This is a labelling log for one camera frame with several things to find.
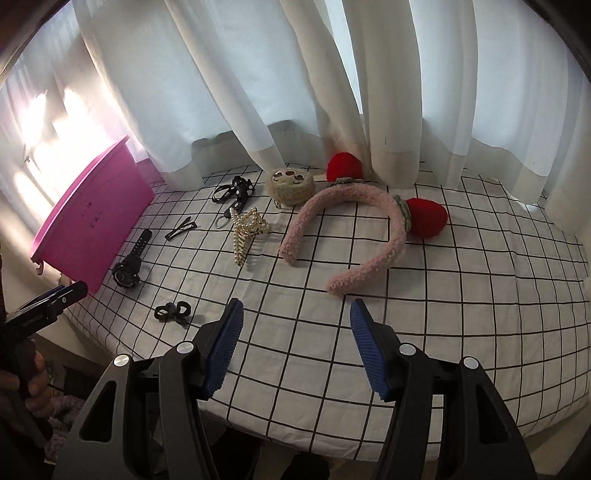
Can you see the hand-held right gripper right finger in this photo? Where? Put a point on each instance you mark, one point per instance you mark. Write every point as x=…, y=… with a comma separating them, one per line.
x=369, y=346

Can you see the cream curtain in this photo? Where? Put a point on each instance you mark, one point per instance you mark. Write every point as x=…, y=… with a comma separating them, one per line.
x=258, y=83

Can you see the pink strawberry headband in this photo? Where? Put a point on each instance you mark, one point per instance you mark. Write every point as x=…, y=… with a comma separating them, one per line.
x=392, y=240

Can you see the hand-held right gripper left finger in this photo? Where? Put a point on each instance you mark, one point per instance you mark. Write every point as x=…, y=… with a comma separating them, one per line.
x=224, y=344

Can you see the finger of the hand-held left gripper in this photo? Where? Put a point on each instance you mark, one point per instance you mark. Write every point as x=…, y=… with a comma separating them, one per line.
x=48, y=293
x=69, y=293

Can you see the person's left hand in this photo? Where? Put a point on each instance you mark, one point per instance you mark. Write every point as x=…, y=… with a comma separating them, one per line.
x=37, y=378

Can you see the white sheer curtain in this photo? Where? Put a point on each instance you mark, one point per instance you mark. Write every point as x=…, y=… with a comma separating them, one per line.
x=521, y=106

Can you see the beige plush round pouch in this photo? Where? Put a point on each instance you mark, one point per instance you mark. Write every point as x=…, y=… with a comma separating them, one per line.
x=291, y=191

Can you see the pink plastic basin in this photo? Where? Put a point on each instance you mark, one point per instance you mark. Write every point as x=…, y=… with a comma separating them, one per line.
x=101, y=207

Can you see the black hair clip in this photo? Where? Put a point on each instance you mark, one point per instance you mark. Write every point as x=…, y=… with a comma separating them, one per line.
x=178, y=229

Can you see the black wrist watch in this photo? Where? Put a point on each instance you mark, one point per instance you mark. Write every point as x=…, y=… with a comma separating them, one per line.
x=127, y=270

